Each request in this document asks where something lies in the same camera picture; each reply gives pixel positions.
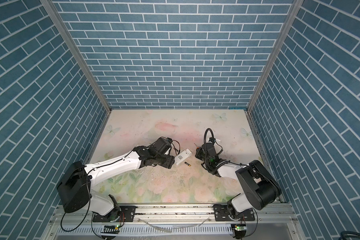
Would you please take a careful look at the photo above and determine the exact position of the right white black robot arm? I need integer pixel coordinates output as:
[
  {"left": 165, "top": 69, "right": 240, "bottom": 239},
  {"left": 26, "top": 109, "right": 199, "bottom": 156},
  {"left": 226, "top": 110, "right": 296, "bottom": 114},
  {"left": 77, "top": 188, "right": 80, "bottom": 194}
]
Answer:
[{"left": 196, "top": 142, "right": 282, "bottom": 215}]

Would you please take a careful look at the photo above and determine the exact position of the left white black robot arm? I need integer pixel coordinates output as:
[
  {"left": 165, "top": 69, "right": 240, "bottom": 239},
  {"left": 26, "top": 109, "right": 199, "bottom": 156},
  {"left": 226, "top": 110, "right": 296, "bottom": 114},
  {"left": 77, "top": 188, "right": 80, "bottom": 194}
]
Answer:
[{"left": 57, "top": 137, "right": 175, "bottom": 222}]

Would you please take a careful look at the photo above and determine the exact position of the right green circuit board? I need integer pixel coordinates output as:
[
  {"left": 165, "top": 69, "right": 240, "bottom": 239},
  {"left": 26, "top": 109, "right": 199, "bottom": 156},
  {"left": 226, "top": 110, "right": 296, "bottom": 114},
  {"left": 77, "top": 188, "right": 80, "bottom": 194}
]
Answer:
[{"left": 233, "top": 224, "right": 247, "bottom": 239}]

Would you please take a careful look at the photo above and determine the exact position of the green circuit board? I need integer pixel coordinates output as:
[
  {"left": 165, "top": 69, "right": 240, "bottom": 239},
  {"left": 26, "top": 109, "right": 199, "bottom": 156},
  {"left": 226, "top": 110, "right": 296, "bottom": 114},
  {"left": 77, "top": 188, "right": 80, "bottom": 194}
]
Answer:
[
  {"left": 233, "top": 224, "right": 247, "bottom": 239},
  {"left": 101, "top": 225, "right": 120, "bottom": 237}
]

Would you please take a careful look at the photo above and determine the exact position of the left green circuit board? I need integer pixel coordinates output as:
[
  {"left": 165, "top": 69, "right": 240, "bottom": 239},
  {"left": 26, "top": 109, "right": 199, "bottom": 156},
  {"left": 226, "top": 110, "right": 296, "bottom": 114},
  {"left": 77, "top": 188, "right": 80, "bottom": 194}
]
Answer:
[{"left": 101, "top": 225, "right": 120, "bottom": 237}]

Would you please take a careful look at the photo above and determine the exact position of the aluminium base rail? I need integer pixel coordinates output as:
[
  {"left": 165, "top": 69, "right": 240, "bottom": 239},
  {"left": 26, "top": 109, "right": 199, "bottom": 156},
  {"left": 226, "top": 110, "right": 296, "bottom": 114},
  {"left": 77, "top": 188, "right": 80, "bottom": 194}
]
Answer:
[{"left": 42, "top": 202, "right": 305, "bottom": 240}]

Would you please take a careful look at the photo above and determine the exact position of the white air conditioner remote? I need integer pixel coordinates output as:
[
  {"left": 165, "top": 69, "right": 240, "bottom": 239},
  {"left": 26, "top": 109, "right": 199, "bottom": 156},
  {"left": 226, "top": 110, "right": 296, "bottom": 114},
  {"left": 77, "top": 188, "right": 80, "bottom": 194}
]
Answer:
[{"left": 175, "top": 149, "right": 192, "bottom": 165}]

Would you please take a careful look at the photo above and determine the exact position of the black corrugated cable conduit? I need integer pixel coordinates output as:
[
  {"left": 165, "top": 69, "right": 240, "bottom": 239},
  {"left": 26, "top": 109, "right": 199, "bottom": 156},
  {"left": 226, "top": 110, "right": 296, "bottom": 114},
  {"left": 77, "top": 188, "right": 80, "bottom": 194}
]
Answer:
[{"left": 203, "top": 128, "right": 223, "bottom": 157}]

